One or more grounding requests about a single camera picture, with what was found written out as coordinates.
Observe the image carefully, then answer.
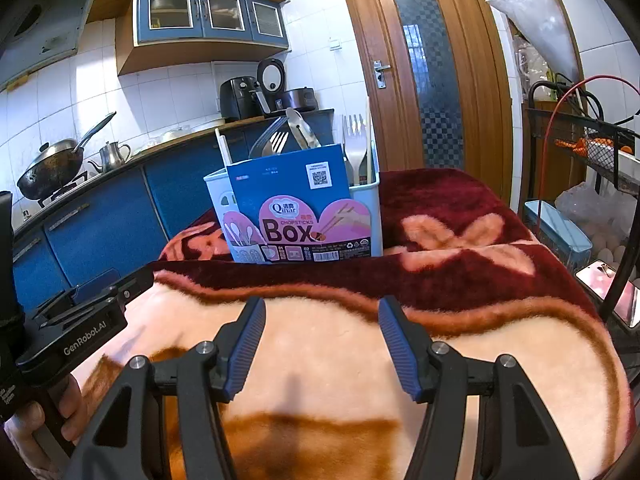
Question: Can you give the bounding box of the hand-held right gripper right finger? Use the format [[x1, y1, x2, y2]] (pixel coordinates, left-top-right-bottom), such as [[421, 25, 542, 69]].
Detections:
[[377, 296, 581, 480]]

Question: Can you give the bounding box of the wooden door with glass pane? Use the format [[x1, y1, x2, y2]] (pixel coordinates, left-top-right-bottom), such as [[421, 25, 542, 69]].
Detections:
[[334, 0, 516, 181]]

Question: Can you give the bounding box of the white plastic fork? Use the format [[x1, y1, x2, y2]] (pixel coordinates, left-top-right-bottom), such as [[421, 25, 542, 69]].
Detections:
[[344, 134, 373, 186]]

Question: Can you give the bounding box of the black wok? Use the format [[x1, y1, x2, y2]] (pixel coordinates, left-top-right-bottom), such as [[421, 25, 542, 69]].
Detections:
[[16, 111, 117, 201]]

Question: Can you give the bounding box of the person's left hand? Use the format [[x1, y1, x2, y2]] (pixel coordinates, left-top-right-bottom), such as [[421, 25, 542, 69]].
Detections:
[[4, 374, 90, 468]]

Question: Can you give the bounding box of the black rice cooker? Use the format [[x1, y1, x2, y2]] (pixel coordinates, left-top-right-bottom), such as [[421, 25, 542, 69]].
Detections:
[[256, 58, 318, 113]]

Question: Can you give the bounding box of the black air fryer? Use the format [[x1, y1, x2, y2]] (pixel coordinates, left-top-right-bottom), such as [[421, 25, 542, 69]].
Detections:
[[220, 76, 261, 122]]

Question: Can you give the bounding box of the blue wall cabinet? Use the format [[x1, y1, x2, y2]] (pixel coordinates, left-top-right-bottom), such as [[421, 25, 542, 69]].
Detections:
[[85, 0, 291, 76]]

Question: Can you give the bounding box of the white plastic bag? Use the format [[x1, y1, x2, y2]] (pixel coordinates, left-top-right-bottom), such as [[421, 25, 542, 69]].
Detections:
[[485, 0, 581, 81]]

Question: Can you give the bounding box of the red cable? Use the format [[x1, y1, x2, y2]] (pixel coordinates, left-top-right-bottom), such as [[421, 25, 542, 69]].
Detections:
[[537, 75, 640, 201]]

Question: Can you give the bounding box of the blue base cabinet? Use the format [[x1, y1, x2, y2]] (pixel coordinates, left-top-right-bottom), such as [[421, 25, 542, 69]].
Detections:
[[10, 107, 336, 311]]

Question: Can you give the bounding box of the metal kettle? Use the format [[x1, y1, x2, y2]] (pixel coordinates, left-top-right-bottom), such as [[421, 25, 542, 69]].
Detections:
[[89, 141, 132, 173]]

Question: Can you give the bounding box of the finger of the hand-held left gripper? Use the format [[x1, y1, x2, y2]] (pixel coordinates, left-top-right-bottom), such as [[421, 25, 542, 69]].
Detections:
[[75, 265, 155, 307], [31, 285, 108, 323]]

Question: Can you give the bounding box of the light blue utensil holder box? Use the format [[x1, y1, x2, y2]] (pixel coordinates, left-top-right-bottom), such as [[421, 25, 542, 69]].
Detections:
[[203, 157, 385, 263]]

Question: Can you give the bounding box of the grey range hood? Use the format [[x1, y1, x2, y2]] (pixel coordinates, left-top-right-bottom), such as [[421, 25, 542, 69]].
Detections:
[[0, 0, 103, 93]]

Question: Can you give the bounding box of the red floral fleece blanket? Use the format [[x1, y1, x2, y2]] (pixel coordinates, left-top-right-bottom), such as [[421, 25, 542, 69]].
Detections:
[[75, 167, 633, 480]]

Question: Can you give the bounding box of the black wire rack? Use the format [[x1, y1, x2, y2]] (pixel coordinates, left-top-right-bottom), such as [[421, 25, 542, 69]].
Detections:
[[522, 77, 640, 331]]

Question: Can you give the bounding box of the light blue container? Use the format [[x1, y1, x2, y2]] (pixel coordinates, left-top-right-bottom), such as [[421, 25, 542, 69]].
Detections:
[[523, 200, 593, 268]]

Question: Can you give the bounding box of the white chopstick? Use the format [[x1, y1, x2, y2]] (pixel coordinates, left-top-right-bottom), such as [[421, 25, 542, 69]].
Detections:
[[215, 128, 232, 173]]

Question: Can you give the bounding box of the pile of eggs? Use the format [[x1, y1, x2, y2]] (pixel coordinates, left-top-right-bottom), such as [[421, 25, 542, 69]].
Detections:
[[555, 182, 640, 281]]

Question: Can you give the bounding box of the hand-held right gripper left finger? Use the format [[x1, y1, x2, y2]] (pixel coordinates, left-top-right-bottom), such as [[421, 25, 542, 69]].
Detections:
[[72, 296, 267, 480]]

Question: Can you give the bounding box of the wooden chopstick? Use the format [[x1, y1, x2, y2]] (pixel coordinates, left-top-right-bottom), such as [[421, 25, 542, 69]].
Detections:
[[364, 96, 374, 186]]

